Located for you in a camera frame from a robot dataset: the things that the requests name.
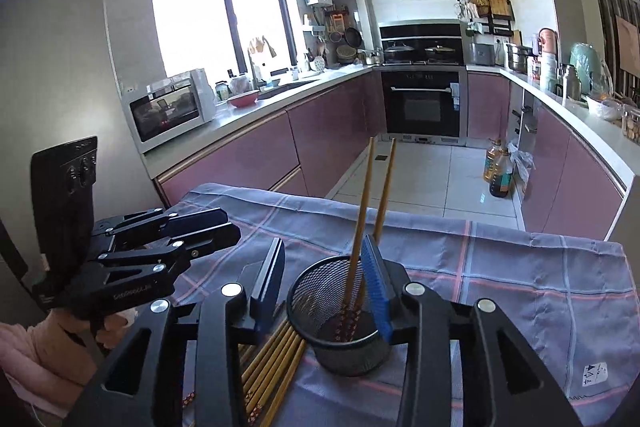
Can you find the grey refrigerator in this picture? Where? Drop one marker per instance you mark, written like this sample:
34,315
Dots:
58,84

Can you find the black camera box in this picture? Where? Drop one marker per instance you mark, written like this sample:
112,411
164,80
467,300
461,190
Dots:
61,180

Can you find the steel stock pot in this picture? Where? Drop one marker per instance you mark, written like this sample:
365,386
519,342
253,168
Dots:
516,57

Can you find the kitchen window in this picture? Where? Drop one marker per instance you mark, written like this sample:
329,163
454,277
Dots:
226,37

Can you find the bamboo chopstick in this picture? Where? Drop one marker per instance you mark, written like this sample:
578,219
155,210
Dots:
361,226
277,363
360,286
253,415
262,352
273,375
263,369
278,399

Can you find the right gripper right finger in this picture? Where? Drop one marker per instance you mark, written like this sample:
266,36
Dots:
474,349

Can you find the blue plaid tablecloth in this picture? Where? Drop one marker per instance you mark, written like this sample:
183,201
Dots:
574,300

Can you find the person left hand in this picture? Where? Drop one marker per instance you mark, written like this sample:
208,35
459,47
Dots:
107,334

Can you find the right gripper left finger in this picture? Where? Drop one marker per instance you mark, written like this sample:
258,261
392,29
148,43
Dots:
141,382

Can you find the cooking oil bottle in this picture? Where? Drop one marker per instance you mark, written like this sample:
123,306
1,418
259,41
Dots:
493,155

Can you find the pink thermos jug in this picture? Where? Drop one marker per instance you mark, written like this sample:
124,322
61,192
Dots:
548,41

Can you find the white countertop oven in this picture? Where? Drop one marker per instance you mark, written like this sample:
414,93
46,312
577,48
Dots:
165,109

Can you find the dark sauce bottle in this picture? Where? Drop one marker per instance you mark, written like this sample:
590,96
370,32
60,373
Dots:
501,177

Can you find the black mesh utensil holder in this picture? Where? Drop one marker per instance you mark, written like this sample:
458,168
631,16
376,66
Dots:
313,304

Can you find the black wall spice rack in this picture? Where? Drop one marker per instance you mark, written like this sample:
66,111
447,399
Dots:
487,17

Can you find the pink sleeve left forearm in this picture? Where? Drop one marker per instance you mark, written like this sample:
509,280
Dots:
47,368

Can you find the red bowl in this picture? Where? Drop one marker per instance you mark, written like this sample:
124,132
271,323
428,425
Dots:
244,99

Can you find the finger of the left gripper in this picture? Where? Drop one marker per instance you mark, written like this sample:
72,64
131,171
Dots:
180,224
204,242

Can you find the black built-in oven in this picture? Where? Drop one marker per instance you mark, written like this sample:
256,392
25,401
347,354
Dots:
424,80

